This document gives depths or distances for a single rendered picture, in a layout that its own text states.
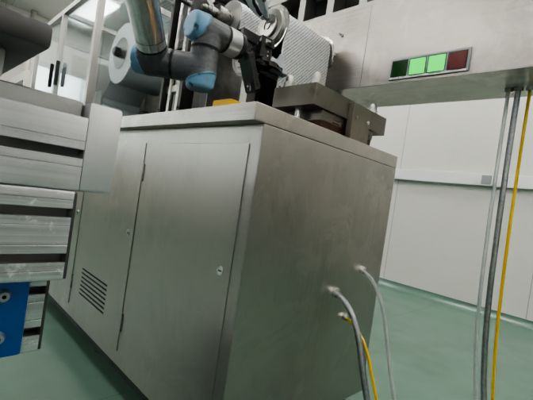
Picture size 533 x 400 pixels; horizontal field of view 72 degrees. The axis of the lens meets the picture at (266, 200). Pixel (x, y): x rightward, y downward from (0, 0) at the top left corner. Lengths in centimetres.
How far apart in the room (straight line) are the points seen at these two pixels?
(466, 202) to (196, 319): 298
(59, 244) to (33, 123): 12
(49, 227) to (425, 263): 349
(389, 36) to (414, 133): 252
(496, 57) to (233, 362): 106
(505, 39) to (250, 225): 88
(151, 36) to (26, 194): 66
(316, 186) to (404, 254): 289
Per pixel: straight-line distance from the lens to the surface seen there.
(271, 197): 83
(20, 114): 40
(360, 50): 148
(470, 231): 360
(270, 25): 130
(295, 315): 99
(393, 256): 384
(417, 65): 134
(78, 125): 41
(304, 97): 106
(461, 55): 129
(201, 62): 101
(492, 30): 130
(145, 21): 97
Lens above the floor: 71
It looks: 1 degrees down
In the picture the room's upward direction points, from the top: 8 degrees clockwise
